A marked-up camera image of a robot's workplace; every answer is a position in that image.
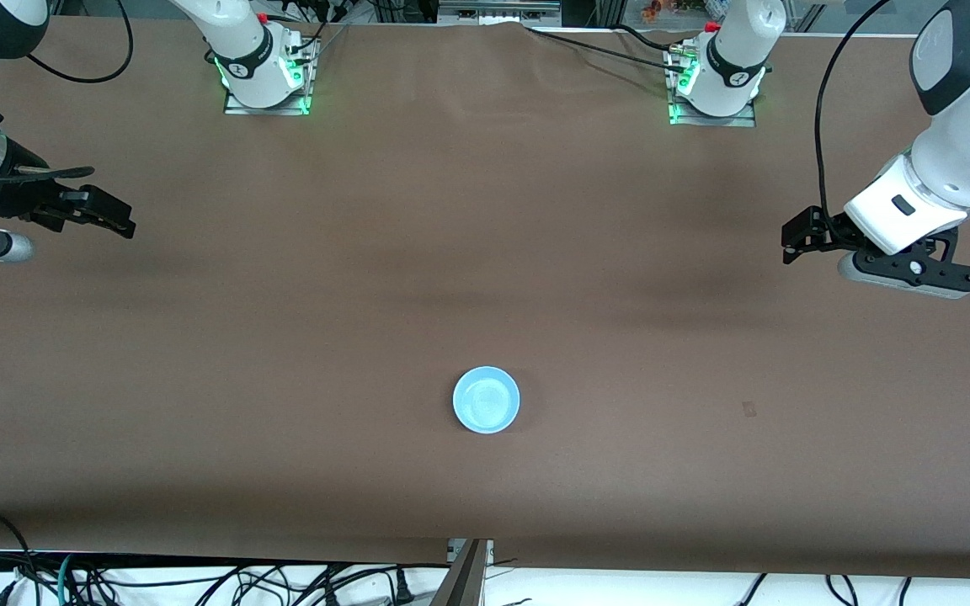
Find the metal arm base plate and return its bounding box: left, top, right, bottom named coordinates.
left=222, top=38, right=315, bottom=116
left=668, top=46, right=758, bottom=128

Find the black cable on table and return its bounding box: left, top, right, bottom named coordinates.
left=525, top=25, right=696, bottom=72

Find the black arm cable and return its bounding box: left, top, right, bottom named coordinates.
left=0, top=0, right=134, bottom=182
left=815, top=0, right=970, bottom=232

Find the silver metal rail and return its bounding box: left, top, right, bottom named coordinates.
left=439, top=0, right=562, bottom=24

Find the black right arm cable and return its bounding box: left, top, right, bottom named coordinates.
left=0, top=0, right=134, bottom=182

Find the grey metal post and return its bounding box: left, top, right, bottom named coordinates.
left=433, top=539, right=494, bottom=606

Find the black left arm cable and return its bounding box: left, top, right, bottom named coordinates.
left=815, top=0, right=970, bottom=232

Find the light blue bowl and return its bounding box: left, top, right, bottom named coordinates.
left=452, top=365, right=522, bottom=435

